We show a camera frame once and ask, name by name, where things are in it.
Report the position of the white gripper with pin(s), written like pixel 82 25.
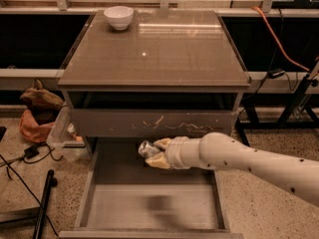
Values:
pixel 176 152

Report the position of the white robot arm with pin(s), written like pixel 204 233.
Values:
pixel 216 150

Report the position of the open grey middle drawer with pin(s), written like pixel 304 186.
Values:
pixel 126 199

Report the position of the grey drawer cabinet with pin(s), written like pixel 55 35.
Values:
pixel 172 72

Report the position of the clear plastic container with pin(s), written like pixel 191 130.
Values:
pixel 64 139

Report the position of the black stand leg left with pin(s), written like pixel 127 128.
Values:
pixel 36 214

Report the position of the brown orange cloth bag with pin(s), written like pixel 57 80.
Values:
pixel 38 118

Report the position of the black power adapter on floor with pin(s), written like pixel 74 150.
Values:
pixel 31 151

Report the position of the white ceramic bowl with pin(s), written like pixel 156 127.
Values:
pixel 119 17

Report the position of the black adapter on rail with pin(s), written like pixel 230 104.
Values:
pixel 273 74

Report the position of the black table frame right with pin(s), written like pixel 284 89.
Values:
pixel 297 113

